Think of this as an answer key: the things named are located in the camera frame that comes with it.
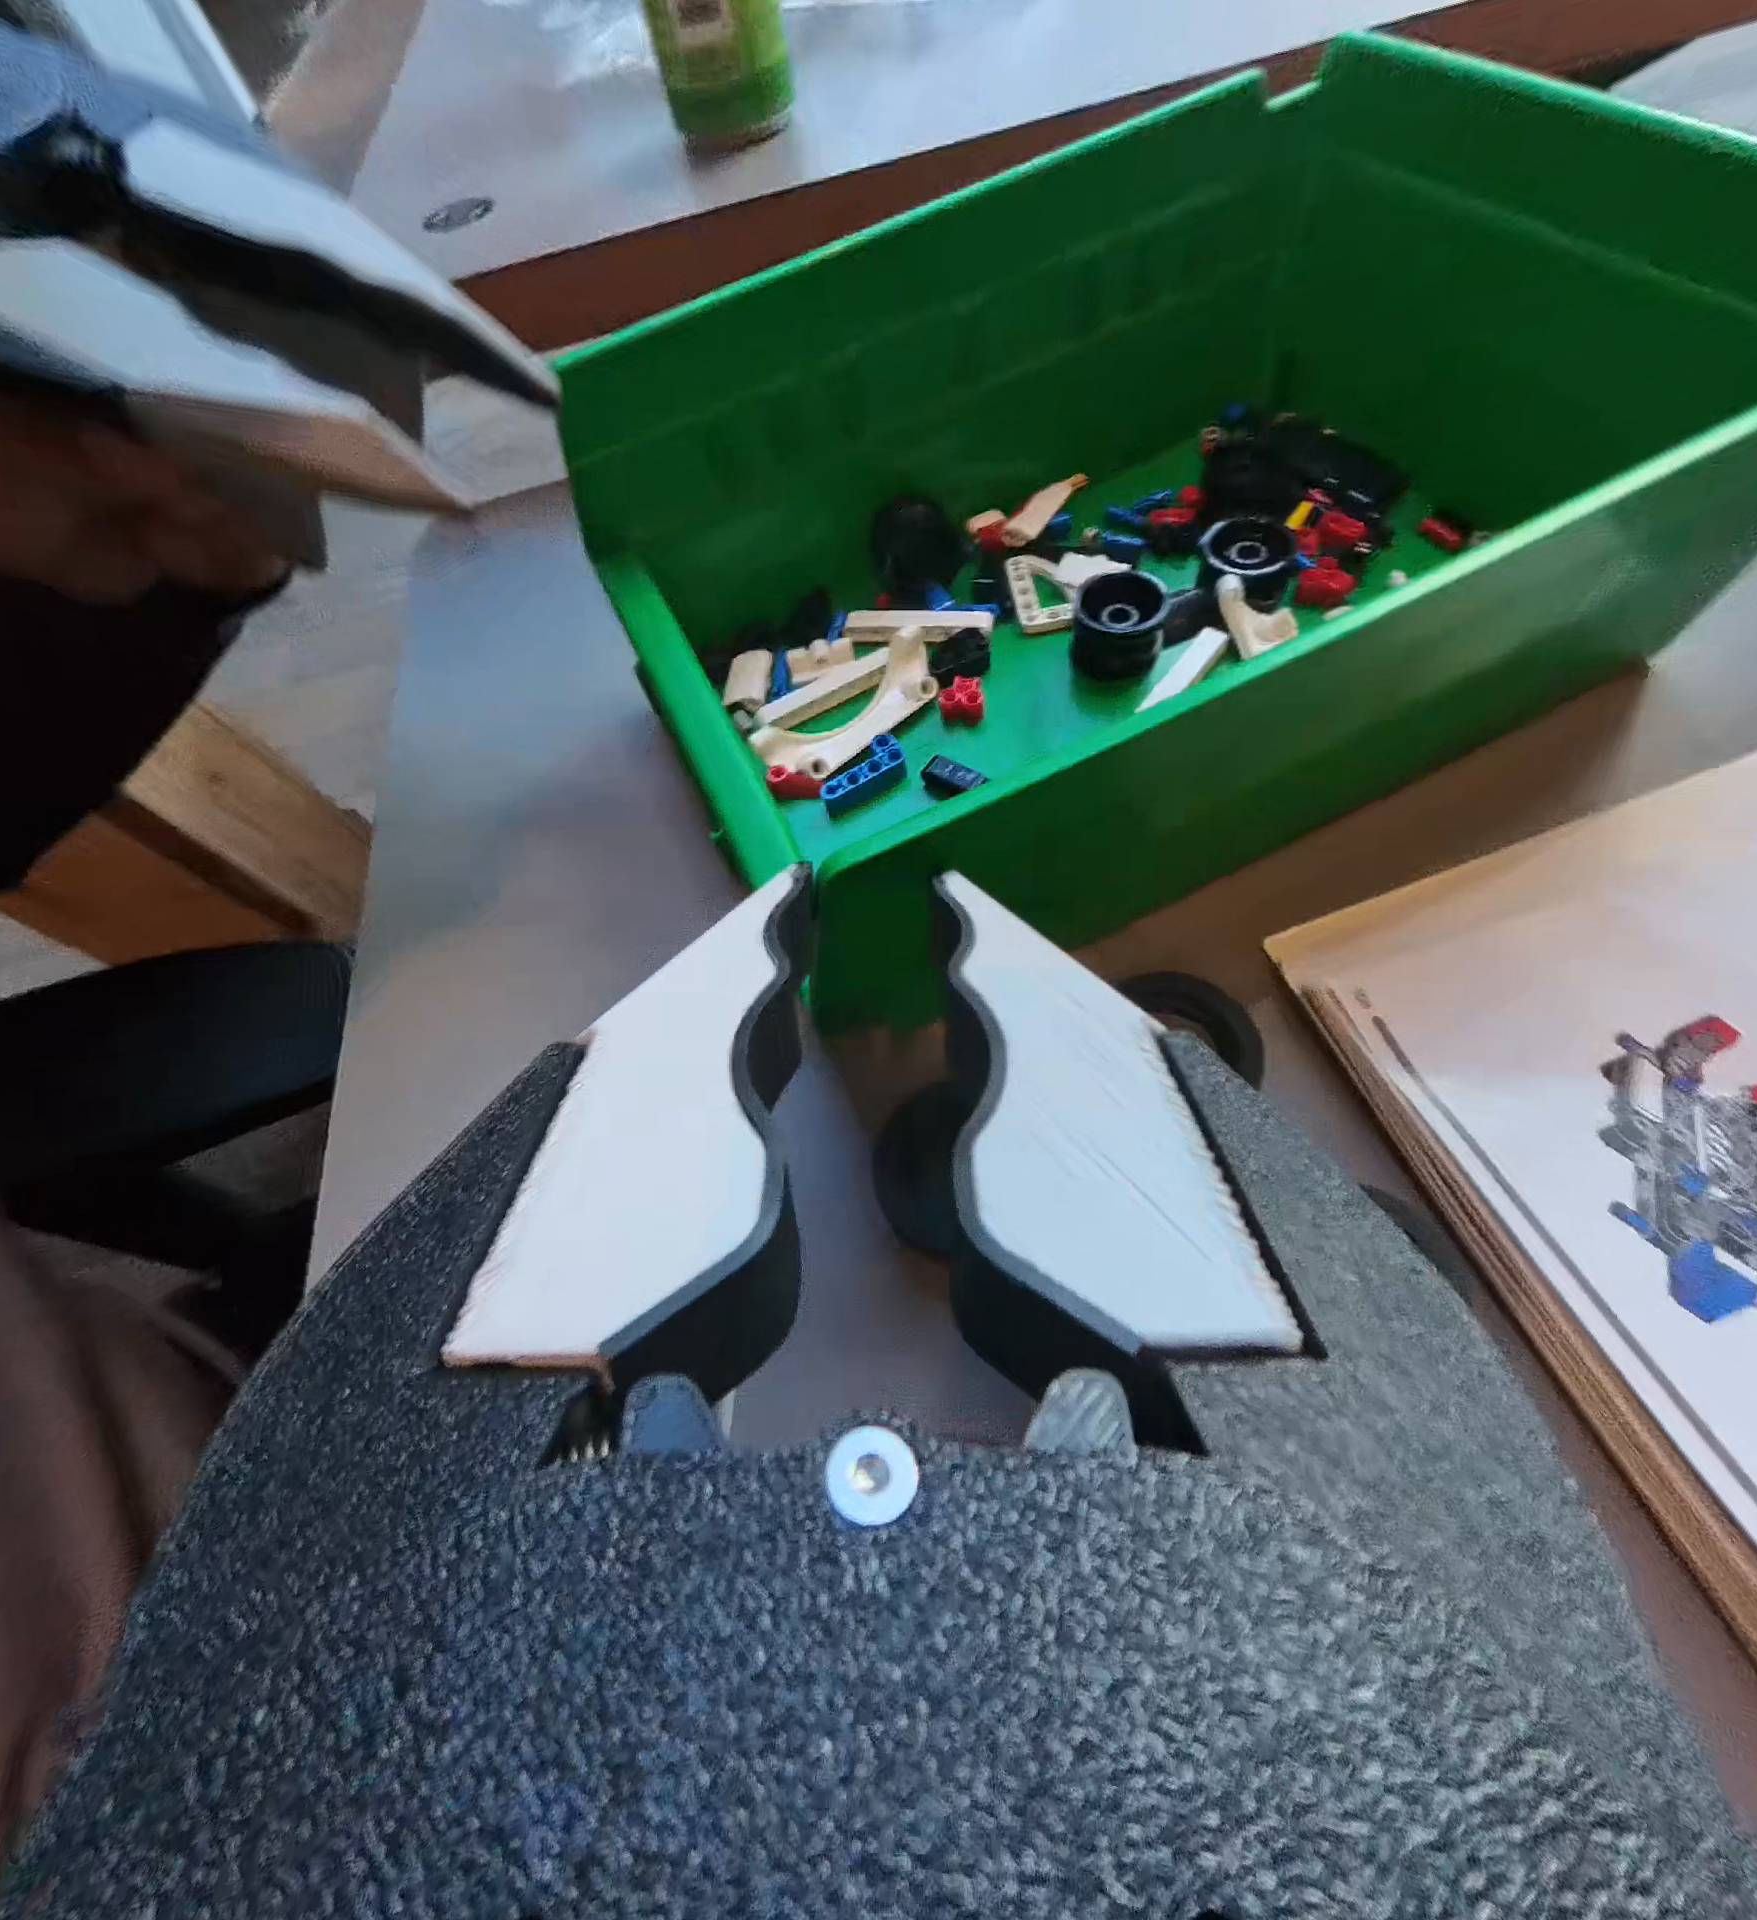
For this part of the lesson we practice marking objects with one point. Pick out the person's left hand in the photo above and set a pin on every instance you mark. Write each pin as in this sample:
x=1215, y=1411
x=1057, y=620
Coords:
x=69, y=494

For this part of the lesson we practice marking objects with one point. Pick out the clear plastic bag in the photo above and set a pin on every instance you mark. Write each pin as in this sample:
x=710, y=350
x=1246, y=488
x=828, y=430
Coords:
x=819, y=22

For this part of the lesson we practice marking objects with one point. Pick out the green plastic bin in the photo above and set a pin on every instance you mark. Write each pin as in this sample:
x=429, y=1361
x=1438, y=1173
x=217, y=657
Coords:
x=1120, y=870

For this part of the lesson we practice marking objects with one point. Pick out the long white toy beam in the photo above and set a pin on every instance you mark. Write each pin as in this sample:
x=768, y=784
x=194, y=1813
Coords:
x=1186, y=670

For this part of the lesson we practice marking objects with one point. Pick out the black rectangular toy panel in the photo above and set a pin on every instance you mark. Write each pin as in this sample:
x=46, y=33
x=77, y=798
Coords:
x=1343, y=464

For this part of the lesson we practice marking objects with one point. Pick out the white table with wooden edge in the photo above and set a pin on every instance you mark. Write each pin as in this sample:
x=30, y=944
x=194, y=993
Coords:
x=593, y=150

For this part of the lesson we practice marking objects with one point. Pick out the green drink can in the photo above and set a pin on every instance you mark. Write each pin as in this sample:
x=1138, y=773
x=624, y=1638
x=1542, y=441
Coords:
x=722, y=74

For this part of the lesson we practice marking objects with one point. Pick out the black chair armrest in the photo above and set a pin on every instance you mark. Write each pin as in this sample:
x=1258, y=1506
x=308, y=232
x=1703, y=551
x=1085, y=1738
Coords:
x=143, y=1065

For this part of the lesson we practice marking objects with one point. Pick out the grey desk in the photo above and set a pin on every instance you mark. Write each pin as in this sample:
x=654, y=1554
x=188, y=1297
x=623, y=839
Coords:
x=549, y=840

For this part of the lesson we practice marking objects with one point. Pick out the person's left forearm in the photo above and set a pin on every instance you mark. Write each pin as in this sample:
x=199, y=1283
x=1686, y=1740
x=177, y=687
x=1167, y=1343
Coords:
x=38, y=721

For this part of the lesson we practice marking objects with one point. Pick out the pile of small toy bricks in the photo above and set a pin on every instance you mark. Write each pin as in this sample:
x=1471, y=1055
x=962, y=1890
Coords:
x=863, y=773

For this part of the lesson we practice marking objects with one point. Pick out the open instruction booklet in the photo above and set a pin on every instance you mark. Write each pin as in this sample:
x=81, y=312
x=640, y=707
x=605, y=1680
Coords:
x=1567, y=1051

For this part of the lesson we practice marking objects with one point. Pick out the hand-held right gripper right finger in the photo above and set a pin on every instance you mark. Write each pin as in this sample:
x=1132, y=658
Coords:
x=1120, y=1185

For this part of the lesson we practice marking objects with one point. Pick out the white curved toy arch panel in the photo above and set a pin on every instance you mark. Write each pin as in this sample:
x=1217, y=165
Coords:
x=842, y=713

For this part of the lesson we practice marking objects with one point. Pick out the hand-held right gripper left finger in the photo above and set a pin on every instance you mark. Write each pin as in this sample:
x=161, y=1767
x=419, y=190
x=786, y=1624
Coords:
x=638, y=1185

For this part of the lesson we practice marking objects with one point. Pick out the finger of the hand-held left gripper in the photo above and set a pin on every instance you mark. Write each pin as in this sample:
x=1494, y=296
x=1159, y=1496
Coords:
x=188, y=360
x=368, y=301

